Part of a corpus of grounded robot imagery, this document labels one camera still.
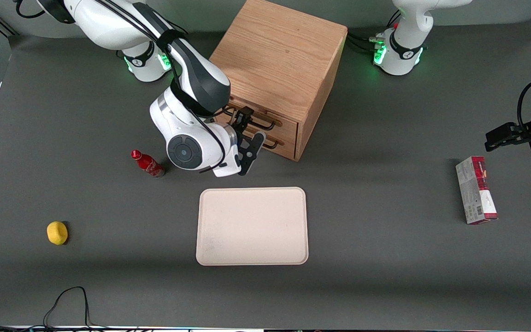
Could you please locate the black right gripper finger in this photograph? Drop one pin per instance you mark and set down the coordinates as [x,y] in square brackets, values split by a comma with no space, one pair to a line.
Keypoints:
[245,113]
[240,129]

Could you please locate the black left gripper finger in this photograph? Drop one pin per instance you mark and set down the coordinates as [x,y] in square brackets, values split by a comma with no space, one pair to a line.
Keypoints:
[503,136]

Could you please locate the wooden drawer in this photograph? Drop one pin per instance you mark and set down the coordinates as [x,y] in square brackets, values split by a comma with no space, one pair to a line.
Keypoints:
[289,148]
[287,127]

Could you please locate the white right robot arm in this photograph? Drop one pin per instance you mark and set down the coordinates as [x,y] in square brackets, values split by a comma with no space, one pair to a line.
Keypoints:
[109,27]

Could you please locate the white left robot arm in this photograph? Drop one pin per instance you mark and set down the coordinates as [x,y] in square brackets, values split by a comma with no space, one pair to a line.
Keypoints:
[406,55]

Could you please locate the wooden drawer cabinet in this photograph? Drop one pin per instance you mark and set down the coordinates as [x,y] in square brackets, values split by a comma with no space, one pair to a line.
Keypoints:
[284,55]

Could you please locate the red tartan cardboard box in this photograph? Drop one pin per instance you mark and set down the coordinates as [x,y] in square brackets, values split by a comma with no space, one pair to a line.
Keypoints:
[475,189]

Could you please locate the beige plastic tray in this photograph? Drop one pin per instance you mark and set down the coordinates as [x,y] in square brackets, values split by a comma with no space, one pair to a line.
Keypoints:
[251,226]

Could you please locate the red soda bottle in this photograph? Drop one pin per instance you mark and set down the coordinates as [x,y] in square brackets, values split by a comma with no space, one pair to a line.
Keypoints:
[148,163]

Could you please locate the yellow lemon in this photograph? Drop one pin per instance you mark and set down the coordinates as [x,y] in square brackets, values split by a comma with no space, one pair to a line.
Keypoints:
[57,233]

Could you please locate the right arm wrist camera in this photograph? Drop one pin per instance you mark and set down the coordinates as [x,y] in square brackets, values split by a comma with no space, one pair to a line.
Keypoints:
[251,154]

